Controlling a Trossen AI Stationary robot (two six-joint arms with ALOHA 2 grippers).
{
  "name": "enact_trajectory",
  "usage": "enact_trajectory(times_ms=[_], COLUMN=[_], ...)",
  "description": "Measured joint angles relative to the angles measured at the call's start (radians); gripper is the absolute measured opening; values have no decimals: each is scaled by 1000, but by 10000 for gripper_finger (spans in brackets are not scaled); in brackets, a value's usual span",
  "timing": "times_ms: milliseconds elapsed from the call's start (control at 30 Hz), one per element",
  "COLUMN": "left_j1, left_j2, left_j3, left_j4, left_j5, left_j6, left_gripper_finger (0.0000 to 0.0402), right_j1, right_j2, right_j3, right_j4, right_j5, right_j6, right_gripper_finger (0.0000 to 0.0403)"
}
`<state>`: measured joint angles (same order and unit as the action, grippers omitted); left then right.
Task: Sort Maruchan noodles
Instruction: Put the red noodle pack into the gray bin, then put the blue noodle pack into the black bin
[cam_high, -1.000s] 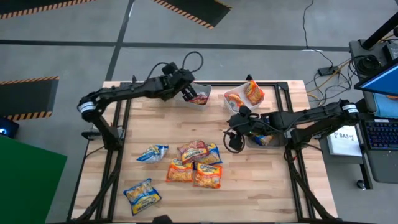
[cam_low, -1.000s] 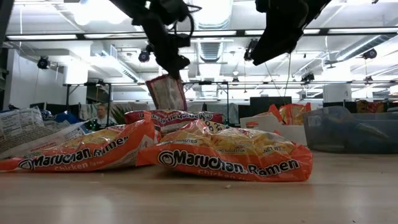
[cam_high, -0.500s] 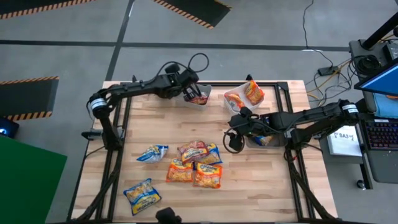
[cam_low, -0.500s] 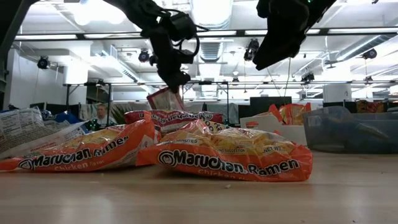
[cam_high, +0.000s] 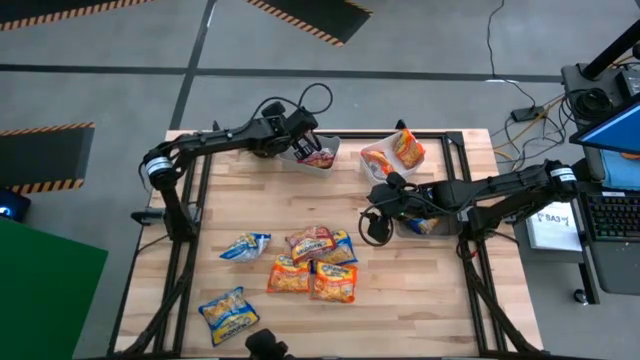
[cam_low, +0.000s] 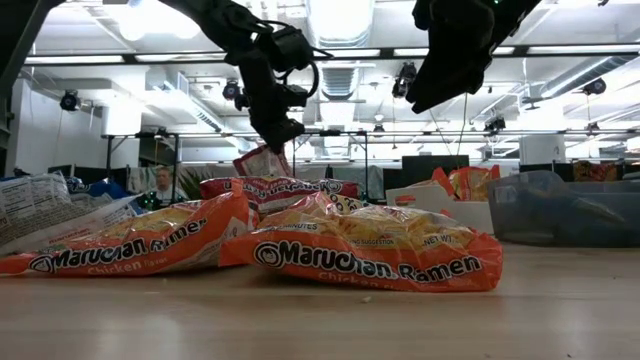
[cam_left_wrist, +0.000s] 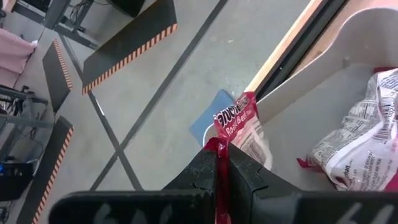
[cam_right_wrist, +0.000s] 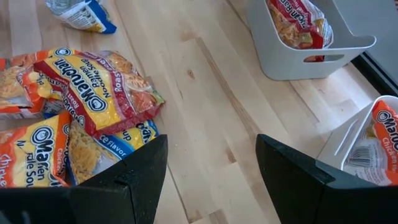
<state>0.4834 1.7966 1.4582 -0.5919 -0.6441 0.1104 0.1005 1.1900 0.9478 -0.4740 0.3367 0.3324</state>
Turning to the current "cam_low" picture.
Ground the orange patterned tapestry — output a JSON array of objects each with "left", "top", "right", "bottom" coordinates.
[{"left": 572, "top": 160, "right": 619, "bottom": 182}]

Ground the white plastic bin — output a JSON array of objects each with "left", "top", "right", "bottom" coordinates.
[{"left": 384, "top": 183, "right": 496, "bottom": 235}]

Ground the white wall cabinet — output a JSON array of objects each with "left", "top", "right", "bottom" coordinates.
[{"left": 101, "top": 104, "right": 144, "bottom": 137}]

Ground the red Maruchan ramen pack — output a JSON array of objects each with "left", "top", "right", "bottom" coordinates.
[
  {"left": 232, "top": 143, "right": 295, "bottom": 179},
  {"left": 199, "top": 175, "right": 361, "bottom": 217}
]

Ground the white box unit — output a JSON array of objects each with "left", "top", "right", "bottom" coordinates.
[{"left": 519, "top": 134, "right": 567, "bottom": 165}]

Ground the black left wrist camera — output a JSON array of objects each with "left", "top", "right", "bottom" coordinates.
[{"left": 267, "top": 24, "right": 317, "bottom": 72}]

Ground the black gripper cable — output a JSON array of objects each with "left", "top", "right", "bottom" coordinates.
[{"left": 272, "top": 19, "right": 335, "bottom": 100}]

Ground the grey plastic bin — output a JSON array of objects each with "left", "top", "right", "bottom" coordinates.
[{"left": 486, "top": 170, "right": 640, "bottom": 250}]

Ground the orange Maruchan chicken ramen pack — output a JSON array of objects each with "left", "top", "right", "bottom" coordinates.
[
  {"left": 0, "top": 180, "right": 254, "bottom": 279},
  {"left": 448, "top": 164, "right": 501, "bottom": 202},
  {"left": 430, "top": 166, "right": 457, "bottom": 199},
  {"left": 218, "top": 191, "right": 505, "bottom": 294}
]

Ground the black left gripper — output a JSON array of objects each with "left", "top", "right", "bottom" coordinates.
[{"left": 227, "top": 42, "right": 310, "bottom": 156}]

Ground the person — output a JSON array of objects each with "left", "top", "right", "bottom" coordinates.
[{"left": 148, "top": 164, "right": 189, "bottom": 207}]

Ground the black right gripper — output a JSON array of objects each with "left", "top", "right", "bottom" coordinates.
[{"left": 406, "top": 0, "right": 497, "bottom": 115}]

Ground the grey air duct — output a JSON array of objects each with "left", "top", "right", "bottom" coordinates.
[{"left": 539, "top": 54, "right": 640, "bottom": 99}]

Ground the white air duct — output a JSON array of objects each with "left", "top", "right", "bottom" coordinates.
[{"left": 304, "top": 0, "right": 376, "bottom": 49}]

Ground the black pipe rack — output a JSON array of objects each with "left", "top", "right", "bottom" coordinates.
[{"left": 102, "top": 128, "right": 371, "bottom": 189}]

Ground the black overhead frame beam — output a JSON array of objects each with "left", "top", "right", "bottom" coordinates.
[{"left": 24, "top": 45, "right": 640, "bottom": 67}]

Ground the blue Maruchan ramen pack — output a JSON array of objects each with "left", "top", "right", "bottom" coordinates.
[
  {"left": 64, "top": 177, "right": 132, "bottom": 201},
  {"left": 0, "top": 171, "right": 149, "bottom": 257}
]

